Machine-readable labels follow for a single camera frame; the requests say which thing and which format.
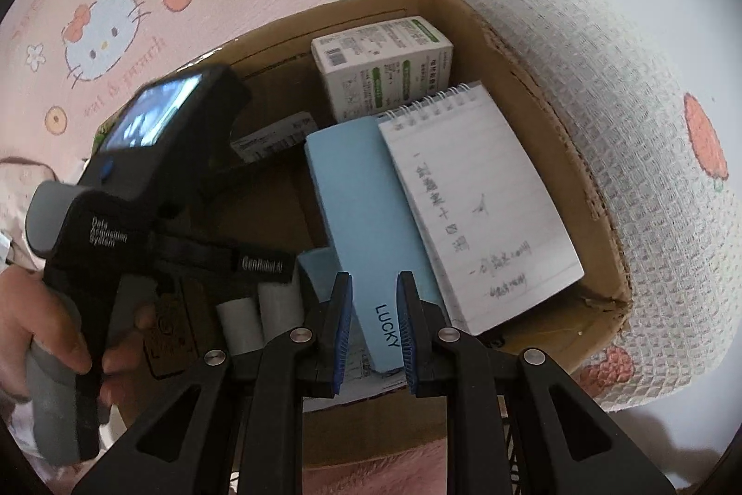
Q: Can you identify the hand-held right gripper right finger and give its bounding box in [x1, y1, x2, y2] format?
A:
[396, 270, 676, 495]

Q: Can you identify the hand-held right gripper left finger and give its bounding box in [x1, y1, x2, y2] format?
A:
[72, 271, 354, 495]

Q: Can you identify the single white paper tube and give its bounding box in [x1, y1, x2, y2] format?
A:
[216, 296, 264, 357]
[256, 279, 305, 342]

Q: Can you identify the brown cardboard box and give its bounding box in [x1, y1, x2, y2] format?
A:
[93, 0, 633, 473]

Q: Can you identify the person's left hand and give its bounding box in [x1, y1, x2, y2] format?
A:
[0, 269, 157, 400]

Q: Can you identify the light blue case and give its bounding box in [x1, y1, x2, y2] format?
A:
[298, 117, 447, 375]

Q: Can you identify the white spiral notepad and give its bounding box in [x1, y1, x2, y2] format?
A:
[376, 78, 585, 336]

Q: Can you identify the black and white label packet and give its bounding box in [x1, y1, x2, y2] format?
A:
[230, 114, 321, 164]

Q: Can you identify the green and white carton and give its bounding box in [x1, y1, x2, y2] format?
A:
[310, 16, 454, 125]

